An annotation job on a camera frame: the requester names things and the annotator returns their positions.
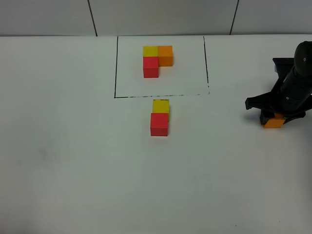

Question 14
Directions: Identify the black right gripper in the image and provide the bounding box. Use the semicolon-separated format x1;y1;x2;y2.
245;85;312;124

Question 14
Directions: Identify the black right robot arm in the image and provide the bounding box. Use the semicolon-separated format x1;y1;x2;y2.
245;41;312;128

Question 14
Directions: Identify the orange template cube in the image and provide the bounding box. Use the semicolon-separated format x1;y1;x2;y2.
158;46;174;67

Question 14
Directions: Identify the red template cube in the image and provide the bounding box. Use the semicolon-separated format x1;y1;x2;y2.
143;57;159;78

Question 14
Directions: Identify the yellow template cube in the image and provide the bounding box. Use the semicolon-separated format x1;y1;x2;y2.
143;46;158;57

